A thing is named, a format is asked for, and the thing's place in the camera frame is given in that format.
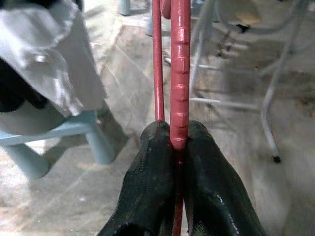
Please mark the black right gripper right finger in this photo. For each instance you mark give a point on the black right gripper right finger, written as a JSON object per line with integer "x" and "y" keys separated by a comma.
{"x": 214, "y": 191}

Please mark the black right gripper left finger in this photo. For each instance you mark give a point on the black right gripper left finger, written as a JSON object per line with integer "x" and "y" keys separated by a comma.
{"x": 147, "y": 186}

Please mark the red plastic hanger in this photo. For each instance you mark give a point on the red plastic hanger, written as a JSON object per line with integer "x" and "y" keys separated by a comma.
{"x": 180, "y": 73}

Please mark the navy and white garment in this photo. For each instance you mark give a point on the navy and white garment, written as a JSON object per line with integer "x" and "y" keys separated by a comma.
{"x": 49, "y": 54}

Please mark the light blue plastic chair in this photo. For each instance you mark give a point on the light blue plastic chair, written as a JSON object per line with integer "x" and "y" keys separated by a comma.
{"x": 81, "y": 127}

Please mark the light blue plastic stool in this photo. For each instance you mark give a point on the light blue plastic stool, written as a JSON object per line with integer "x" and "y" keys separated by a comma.
{"x": 126, "y": 7}

